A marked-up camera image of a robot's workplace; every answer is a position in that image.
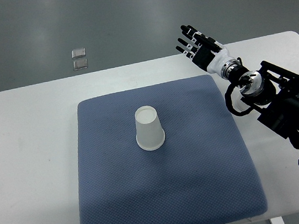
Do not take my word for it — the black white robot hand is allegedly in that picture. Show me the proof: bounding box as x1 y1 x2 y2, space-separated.
175 25 238 79

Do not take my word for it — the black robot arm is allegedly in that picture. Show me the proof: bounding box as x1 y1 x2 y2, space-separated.
223 58 299 165

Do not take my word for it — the white table leg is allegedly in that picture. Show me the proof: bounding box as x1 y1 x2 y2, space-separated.
269 217 285 224

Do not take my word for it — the white paper cup on cushion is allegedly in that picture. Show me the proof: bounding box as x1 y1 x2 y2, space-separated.
134 105 165 151

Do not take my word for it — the upper metal floor plate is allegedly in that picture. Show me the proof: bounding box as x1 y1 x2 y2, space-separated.
71 47 86 58

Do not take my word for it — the blue fabric cushion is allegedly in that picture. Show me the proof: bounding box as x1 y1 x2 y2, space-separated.
77 75 268 224

